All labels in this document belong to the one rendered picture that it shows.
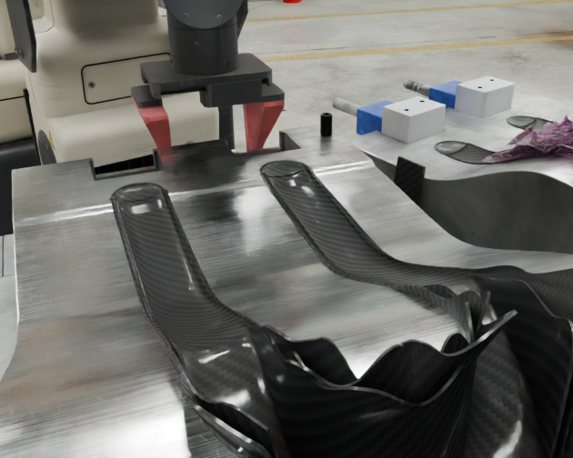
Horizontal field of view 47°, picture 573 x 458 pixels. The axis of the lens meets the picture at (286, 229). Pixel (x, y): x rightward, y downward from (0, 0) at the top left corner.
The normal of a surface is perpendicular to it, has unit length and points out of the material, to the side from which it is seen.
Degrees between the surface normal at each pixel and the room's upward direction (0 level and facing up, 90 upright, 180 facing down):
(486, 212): 90
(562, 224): 90
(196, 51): 89
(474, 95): 90
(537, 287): 57
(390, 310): 17
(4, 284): 0
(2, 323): 0
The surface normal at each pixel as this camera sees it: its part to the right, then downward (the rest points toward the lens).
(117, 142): 0.52, 0.53
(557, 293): -0.86, -0.39
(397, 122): -0.80, 0.31
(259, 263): -0.01, -0.86
